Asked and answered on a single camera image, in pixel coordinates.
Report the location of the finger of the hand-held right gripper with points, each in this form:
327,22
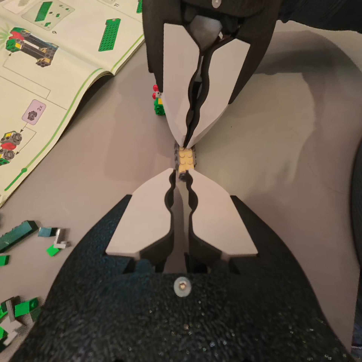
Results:
176,79
223,79

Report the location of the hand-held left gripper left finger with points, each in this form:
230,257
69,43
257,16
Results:
144,220

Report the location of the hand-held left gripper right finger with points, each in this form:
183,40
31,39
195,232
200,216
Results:
220,223

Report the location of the dark grey tan brick assembly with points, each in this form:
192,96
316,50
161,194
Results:
185,158

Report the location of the person's right forearm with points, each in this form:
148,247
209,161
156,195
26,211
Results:
319,12

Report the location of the grey desk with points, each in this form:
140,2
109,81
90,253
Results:
268,147

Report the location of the red green yellow brick assembly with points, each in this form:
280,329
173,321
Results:
159,104

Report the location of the teal small brick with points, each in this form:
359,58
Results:
48,231

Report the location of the small green tile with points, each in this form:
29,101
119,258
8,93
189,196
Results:
52,251
4,260

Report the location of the brick instruction booklet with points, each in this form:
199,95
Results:
56,84

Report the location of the dark green long brick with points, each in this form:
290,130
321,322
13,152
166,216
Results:
17,234

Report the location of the pile of small loose bricks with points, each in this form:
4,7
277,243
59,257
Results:
25,308

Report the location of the grey bracket brick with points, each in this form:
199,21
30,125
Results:
62,239

